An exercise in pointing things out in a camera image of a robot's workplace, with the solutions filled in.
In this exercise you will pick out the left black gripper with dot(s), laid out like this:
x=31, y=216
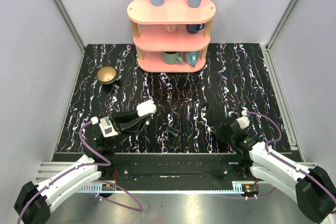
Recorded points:
x=115, y=123

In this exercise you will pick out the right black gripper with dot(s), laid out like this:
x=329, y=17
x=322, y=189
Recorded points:
x=217, y=130

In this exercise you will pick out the white earbuds charging case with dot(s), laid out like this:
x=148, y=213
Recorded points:
x=146, y=107

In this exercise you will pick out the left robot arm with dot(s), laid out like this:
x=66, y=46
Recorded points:
x=37, y=201

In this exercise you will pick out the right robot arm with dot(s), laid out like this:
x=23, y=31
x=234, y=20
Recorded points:
x=310, y=188

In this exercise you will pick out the small black clip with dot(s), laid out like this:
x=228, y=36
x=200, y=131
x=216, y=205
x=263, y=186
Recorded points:
x=173, y=131

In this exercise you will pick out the gold bowl with dark rim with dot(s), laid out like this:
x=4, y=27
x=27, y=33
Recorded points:
x=107, y=75

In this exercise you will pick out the green ceramic mug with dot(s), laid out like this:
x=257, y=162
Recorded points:
x=171, y=57

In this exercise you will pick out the light blue ceramic mug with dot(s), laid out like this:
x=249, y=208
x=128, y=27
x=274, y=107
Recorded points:
x=191, y=58

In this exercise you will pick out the pink three-tier wooden shelf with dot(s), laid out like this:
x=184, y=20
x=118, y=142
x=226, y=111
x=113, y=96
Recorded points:
x=151, y=39

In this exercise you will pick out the pink mug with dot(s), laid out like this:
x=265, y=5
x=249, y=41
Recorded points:
x=170, y=28

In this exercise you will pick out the dark blue mug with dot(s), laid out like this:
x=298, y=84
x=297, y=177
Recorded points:
x=194, y=28

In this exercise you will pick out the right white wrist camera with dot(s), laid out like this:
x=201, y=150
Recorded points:
x=243, y=121

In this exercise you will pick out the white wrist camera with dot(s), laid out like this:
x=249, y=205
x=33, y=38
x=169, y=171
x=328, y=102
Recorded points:
x=243, y=121
x=106, y=126

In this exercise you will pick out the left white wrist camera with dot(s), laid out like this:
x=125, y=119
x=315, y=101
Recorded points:
x=106, y=126

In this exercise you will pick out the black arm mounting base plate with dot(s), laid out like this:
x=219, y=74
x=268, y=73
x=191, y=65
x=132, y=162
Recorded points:
x=227, y=167

